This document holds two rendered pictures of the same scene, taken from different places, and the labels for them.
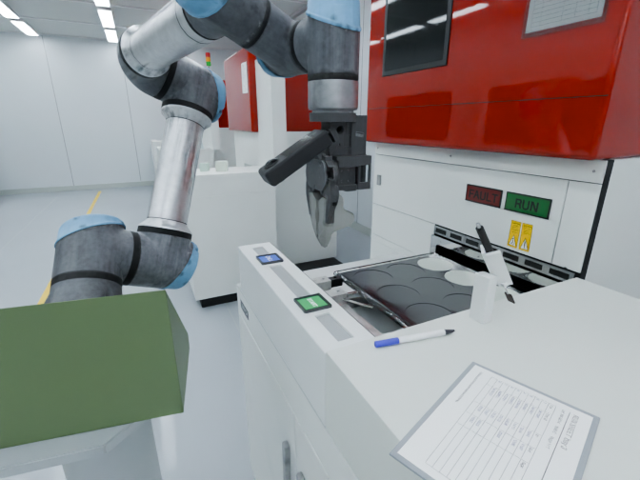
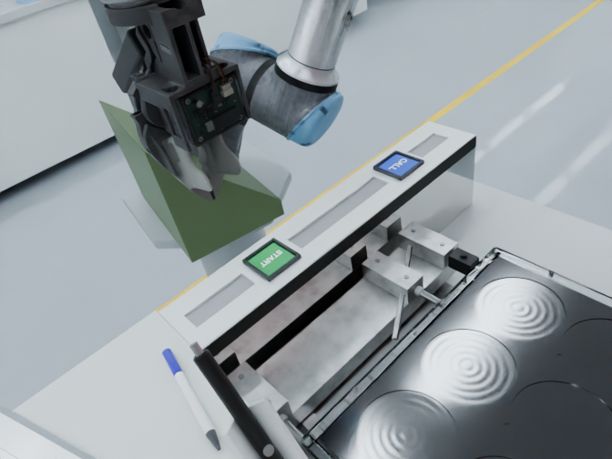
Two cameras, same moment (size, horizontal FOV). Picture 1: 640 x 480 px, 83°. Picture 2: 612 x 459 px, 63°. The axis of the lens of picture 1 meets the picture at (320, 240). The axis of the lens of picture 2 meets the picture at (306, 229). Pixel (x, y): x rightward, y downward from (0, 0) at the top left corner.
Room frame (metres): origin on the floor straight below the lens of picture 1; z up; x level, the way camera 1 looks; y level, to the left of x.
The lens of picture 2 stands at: (0.59, -0.47, 1.39)
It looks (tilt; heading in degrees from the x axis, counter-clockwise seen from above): 39 degrees down; 81
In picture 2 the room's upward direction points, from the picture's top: 12 degrees counter-clockwise
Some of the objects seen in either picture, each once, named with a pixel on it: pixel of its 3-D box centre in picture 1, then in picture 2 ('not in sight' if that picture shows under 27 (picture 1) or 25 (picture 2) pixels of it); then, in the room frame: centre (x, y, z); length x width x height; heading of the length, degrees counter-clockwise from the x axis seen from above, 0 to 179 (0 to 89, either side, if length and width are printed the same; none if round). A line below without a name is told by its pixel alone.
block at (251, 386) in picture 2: not in sight; (257, 395); (0.55, -0.13, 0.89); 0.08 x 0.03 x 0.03; 116
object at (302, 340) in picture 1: (289, 308); (343, 247); (0.73, 0.07, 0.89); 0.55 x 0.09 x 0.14; 26
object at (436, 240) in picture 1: (486, 270); not in sight; (0.94, -0.47, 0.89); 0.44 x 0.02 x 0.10; 26
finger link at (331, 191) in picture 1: (328, 194); (165, 131); (0.55, -0.01, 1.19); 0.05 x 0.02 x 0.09; 26
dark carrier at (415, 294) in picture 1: (432, 286); (564, 428); (0.83, -0.29, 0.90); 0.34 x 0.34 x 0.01; 26
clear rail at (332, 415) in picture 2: (372, 301); (414, 333); (0.75, -0.12, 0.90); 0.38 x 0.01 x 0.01; 26
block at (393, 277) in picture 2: (329, 298); (392, 275); (0.77, -0.02, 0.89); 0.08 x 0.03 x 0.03; 116
